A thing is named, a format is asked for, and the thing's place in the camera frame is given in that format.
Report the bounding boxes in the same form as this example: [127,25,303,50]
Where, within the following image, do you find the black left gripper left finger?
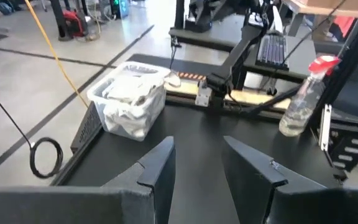
[102,136,177,224]

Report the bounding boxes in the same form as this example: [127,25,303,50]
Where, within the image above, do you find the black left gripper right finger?
[222,136,328,224]

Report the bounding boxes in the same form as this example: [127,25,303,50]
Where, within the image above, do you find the white waffle microfiber towel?
[103,90,167,141]
[103,73,165,105]

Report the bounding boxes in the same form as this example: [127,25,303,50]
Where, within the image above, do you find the black perforated computer case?
[70,101,104,155]

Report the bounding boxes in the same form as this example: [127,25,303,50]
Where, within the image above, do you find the wooden table side board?
[165,79,291,110]

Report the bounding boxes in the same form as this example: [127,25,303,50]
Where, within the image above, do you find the clear plastic storage bin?
[86,61,171,142]

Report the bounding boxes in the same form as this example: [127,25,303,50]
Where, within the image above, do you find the black mat orange hazard stripes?
[127,53,229,80]

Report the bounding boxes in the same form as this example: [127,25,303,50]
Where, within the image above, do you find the grey keyboard tray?
[244,34,318,82]

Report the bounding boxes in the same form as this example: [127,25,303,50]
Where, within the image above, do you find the backlit keyboard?
[255,33,290,71]

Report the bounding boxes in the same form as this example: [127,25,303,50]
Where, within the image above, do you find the grey desk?
[168,27,251,53]

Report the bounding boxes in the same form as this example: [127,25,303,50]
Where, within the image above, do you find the blue lit computer tower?
[109,0,130,19]

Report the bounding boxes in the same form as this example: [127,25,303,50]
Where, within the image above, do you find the red bag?
[61,9,86,39]

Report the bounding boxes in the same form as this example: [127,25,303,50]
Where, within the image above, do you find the black desk leg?
[48,0,73,42]

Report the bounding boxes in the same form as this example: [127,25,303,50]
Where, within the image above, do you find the wooden desk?
[283,0,358,17]

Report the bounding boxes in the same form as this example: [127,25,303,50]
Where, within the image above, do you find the blue bag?
[0,1,14,16]

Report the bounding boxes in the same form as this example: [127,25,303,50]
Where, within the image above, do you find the black aluminium frame strut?
[241,85,301,116]

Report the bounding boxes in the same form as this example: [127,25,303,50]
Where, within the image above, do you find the black table frame rail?
[50,124,105,187]

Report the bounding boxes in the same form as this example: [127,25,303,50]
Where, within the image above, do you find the grey metal mounting bracket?
[195,81,213,108]

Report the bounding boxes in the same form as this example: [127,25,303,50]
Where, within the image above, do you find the white metal strip bracket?
[319,104,333,152]

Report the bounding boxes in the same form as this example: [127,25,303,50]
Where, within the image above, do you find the black slotted frame bracket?
[327,124,358,172]

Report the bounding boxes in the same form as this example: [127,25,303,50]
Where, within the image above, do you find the black coiled cable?
[0,78,65,180]

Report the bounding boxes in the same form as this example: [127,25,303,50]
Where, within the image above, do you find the yellow cable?
[24,0,89,108]

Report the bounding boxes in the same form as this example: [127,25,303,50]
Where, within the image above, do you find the thick black frame post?
[308,0,358,131]

